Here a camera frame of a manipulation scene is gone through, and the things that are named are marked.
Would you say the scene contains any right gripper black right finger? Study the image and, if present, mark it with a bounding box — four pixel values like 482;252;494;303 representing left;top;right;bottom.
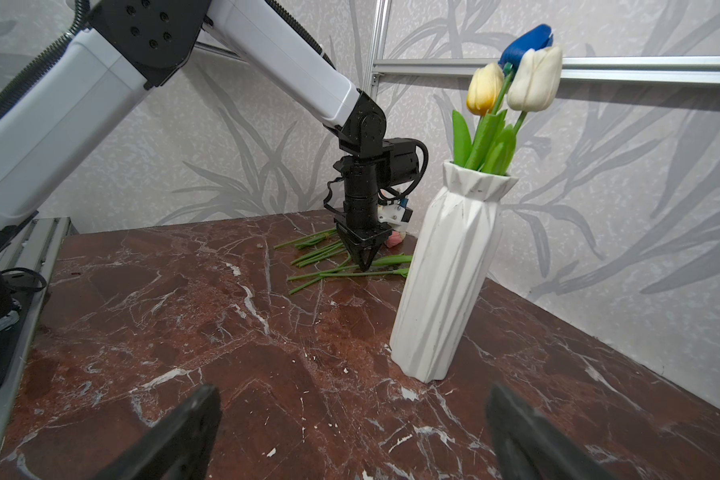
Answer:
485;382;614;479

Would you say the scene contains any aluminium frame front rail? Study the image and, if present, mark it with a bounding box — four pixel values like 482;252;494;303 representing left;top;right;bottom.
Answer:
0;217;76;450

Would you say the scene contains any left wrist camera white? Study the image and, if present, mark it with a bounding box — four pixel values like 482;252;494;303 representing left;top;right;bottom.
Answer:
377;198;413;233

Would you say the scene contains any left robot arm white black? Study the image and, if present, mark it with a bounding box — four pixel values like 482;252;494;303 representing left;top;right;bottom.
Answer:
0;1;428;269

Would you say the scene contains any yellow tulip flower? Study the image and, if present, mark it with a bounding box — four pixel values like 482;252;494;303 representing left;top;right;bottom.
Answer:
288;255;413;295
452;63;505;171

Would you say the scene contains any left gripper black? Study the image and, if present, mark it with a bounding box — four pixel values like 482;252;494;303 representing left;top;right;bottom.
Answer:
335;204;392;270

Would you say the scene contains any white ribbed ceramic vase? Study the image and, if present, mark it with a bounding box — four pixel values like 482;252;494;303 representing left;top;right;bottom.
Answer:
389;163;518;383

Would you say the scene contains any white tulip flower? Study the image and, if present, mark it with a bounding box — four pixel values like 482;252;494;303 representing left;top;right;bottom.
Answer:
491;44;564;176

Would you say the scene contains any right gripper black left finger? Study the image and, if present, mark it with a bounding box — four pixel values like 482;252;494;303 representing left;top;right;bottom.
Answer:
93;384;222;479

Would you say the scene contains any bundle of tulips with band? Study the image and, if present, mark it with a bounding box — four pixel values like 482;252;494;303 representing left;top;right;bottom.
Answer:
274;228;346;268

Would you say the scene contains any blue tulip flower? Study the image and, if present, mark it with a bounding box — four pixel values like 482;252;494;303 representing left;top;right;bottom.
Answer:
464;23;554;172

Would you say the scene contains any aluminium frame back crossbar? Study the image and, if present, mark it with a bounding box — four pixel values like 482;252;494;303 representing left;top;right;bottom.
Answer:
373;56;720;87

